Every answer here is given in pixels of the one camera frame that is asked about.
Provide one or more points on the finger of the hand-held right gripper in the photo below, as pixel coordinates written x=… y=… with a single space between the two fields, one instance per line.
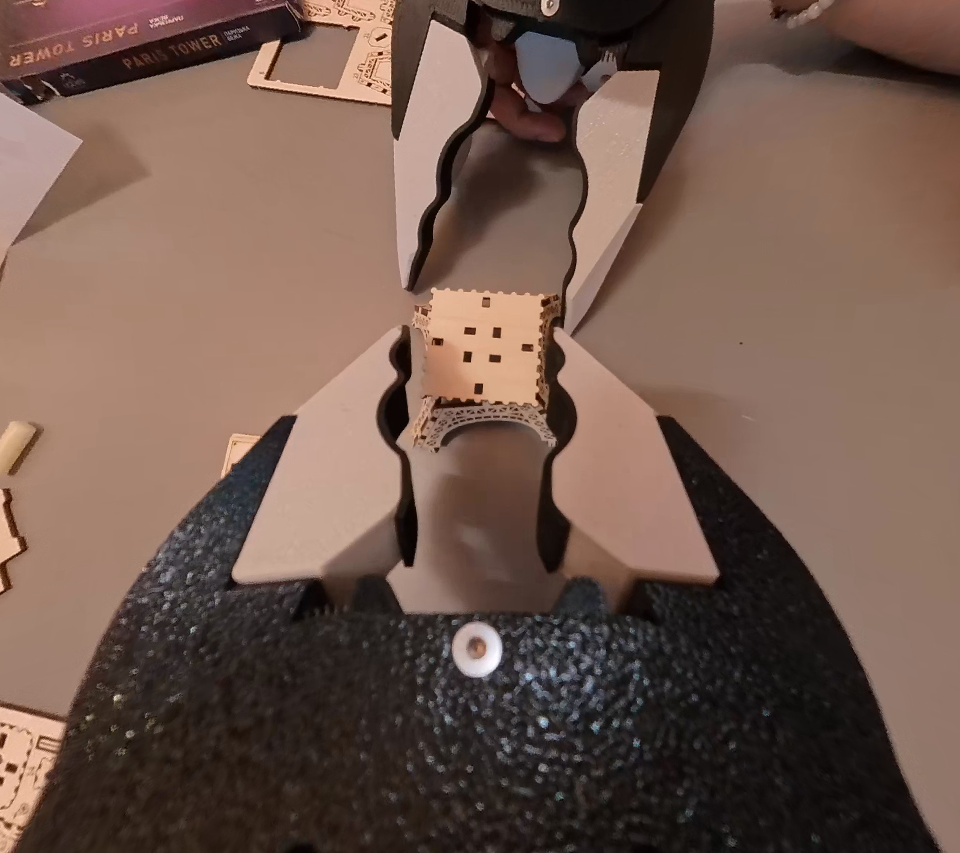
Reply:
x=427 y=118
x=622 y=155

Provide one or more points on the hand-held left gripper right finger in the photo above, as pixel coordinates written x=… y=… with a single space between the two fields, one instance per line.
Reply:
x=637 y=493

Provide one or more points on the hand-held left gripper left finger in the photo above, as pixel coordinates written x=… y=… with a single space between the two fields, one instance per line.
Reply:
x=322 y=493

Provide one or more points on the wooden tower base model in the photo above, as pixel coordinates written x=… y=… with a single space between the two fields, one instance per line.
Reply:
x=517 y=373

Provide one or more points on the person's right hand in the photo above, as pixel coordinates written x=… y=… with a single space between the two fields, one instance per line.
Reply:
x=532 y=122

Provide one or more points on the dark puzzle box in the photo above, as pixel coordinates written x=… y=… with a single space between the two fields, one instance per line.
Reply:
x=150 y=5

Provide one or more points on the small pale wax stick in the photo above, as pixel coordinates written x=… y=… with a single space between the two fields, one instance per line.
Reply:
x=16 y=448

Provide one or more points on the wooden cross-shaped plate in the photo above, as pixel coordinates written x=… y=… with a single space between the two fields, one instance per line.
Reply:
x=9 y=545

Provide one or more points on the wooden parts sheet with arches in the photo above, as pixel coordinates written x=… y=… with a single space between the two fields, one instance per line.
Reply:
x=30 y=763

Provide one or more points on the paper instruction sheet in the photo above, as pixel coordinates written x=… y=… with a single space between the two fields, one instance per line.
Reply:
x=30 y=170

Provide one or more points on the wooden four-square connector frame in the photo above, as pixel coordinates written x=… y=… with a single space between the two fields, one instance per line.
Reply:
x=236 y=452

